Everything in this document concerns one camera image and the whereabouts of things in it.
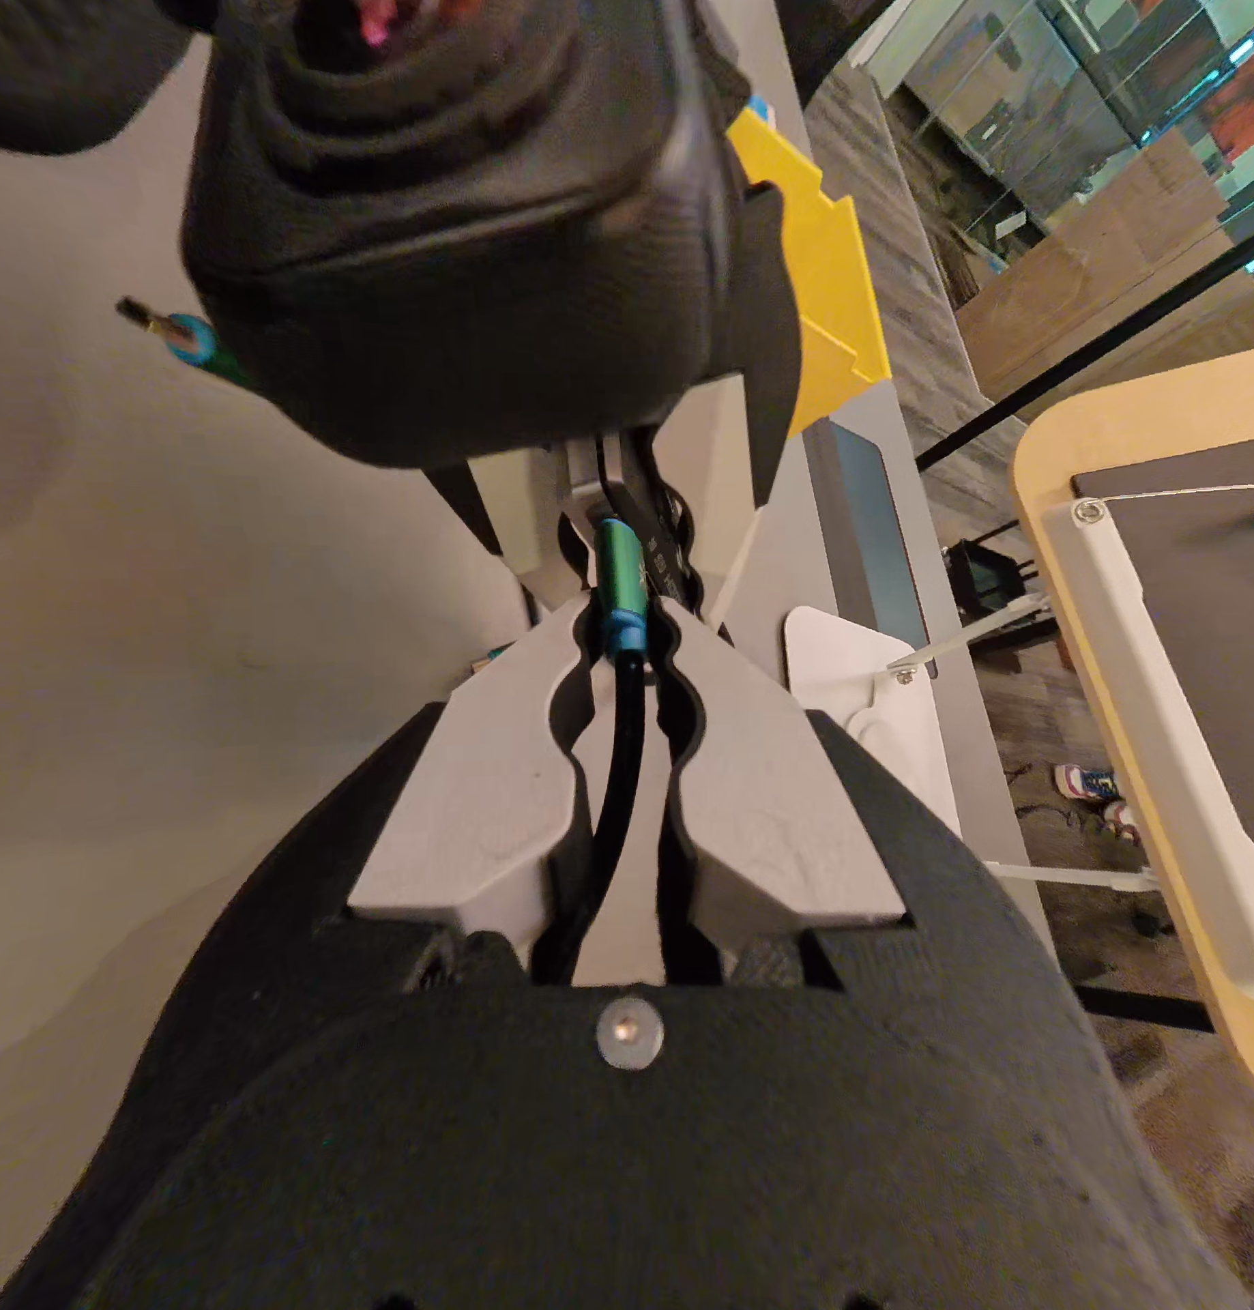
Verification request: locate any black utility cart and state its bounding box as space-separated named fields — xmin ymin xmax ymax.
xmin=942 ymin=536 xmax=1030 ymax=623

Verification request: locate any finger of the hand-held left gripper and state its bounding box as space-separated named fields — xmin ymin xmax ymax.
xmin=643 ymin=372 xmax=766 ymax=641
xmin=470 ymin=448 xmax=594 ymax=623

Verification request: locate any dark desk mat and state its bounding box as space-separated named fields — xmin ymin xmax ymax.
xmin=1074 ymin=433 xmax=1254 ymax=851

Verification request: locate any yellow plastic storage bin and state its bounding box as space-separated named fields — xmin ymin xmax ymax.
xmin=725 ymin=100 xmax=892 ymax=433

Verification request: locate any light wooden desk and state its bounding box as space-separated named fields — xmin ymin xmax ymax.
xmin=1007 ymin=345 xmax=1254 ymax=1112

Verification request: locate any person's left forearm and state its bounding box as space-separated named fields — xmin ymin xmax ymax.
xmin=0 ymin=0 xmax=211 ymax=156

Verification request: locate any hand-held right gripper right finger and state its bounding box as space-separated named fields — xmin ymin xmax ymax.
xmin=651 ymin=596 xmax=906 ymax=972

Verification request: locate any white stand head bar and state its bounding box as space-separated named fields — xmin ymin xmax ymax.
xmin=1068 ymin=496 xmax=1254 ymax=1003

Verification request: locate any brown cardboard box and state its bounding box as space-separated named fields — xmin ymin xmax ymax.
xmin=954 ymin=151 xmax=1254 ymax=404

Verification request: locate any black pole stand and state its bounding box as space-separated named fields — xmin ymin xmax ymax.
xmin=910 ymin=220 xmax=1254 ymax=473

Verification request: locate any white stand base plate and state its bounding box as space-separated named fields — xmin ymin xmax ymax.
xmin=783 ymin=605 xmax=965 ymax=839

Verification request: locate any black hdmi switch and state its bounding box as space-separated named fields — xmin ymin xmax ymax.
xmin=596 ymin=430 xmax=683 ymax=608

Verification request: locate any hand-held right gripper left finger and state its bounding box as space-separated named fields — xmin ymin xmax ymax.
xmin=345 ymin=596 xmax=600 ymax=972

